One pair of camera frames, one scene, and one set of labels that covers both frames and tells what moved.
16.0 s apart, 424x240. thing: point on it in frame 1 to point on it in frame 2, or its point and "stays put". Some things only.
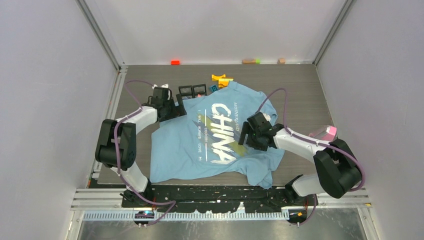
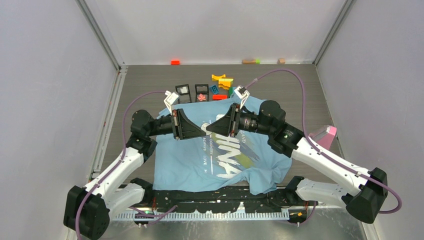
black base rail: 200,199 stays put
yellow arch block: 215,78 stays put
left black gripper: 177,111 to 182,128
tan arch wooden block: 253,62 stays put
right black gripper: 247,129 to 229,124
